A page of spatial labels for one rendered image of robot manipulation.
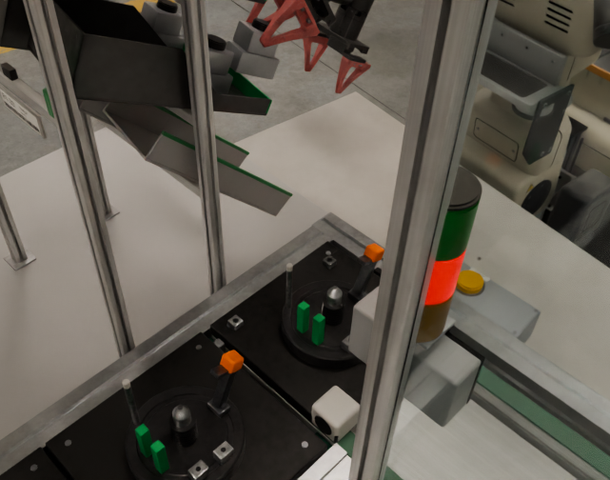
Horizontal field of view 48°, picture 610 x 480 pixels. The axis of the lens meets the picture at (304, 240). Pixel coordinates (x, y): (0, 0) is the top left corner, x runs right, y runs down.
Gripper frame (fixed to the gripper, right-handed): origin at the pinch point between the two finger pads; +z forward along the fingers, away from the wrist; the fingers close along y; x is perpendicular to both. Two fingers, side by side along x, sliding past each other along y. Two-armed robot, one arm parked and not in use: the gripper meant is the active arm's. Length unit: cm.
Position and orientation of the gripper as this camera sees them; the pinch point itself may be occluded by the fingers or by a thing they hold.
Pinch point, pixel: (258, 33)
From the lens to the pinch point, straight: 98.6
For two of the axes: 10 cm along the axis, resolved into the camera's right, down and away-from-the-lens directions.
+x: 3.9, 5.1, 7.6
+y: 5.2, 5.6, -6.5
